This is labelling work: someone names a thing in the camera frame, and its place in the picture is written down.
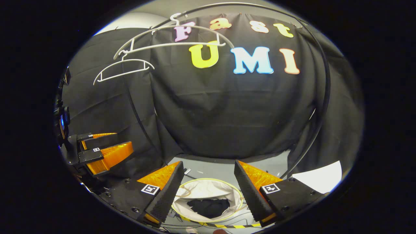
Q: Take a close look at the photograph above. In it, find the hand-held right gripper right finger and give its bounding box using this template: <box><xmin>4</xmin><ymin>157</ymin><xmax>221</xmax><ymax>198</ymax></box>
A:
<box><xmin>234</xmin><ymin>160</ymin><xmax>329</xmax><ymax>228</ymax></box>

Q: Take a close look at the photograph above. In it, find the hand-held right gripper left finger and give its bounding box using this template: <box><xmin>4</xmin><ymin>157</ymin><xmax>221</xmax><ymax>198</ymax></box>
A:
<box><xmin>97</xmin><ymin>161</ymin><xmax>185</xmax><ymax>228</ymax></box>

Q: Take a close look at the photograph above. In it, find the beige laundry hamper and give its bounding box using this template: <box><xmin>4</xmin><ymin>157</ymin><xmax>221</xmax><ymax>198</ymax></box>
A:
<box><xmin>171</xmin><ymin>178</ymin><xmax>244</xmax><ymax>223</ymax></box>

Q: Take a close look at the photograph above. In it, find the black knit jacket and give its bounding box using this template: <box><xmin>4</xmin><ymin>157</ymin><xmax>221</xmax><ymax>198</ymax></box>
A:
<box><xmin>187</xmin><ymin>198</ymin><xmax>230</xmax><ymax>219</ymax></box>

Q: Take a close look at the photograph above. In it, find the white clothes hanger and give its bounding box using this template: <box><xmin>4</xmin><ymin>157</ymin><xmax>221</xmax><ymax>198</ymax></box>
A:
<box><xmin>93</xmin><ymin>50</ymin><xmax>155</xmax><ymax>85</ymax></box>
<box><xmin>113</xmin><ymin>13</ymin><xmax>235</xmax><ymax>60</ymax></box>

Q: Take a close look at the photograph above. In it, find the black clothes rack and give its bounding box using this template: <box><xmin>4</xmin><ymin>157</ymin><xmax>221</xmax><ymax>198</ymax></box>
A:
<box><xmin>121</xmin><ymin>2</ymin><xmax>332</xmax><ymax>180</ymax></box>

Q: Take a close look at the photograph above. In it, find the yellow black hazard tape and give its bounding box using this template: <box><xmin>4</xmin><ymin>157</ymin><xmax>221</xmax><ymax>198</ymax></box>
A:
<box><xmin>180</xmin><ymin>215</ymin><xmax>262</xmax><ymax>229</ymax></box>

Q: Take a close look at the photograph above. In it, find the white sheet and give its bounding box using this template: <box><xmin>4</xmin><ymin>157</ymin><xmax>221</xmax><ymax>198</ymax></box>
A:
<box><xmin>292</xmin><ymin>161</ymin><xmax>343</xmax><ymax>195</ymax></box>

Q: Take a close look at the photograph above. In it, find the black backdrop cloth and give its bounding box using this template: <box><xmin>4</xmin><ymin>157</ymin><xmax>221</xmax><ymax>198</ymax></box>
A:
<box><xmin>60</xmin><ymin>13</ymin><xmax>364</xmax><ymax>182</ymax></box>

